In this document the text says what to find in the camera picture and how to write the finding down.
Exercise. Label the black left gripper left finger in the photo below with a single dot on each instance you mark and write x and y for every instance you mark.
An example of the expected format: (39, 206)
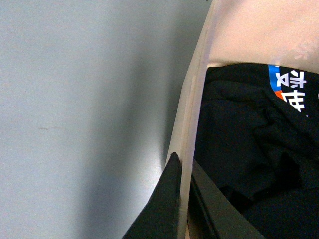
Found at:
(159, 218)

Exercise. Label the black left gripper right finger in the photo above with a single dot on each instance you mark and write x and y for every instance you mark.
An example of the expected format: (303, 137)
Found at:
(213, 217)

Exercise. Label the beige plastic laundry hamper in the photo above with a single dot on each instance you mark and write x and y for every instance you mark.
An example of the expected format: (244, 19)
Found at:
(277, 32)

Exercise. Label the black printed t-shirt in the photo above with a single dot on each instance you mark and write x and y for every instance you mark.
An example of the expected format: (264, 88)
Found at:
(258, 141)

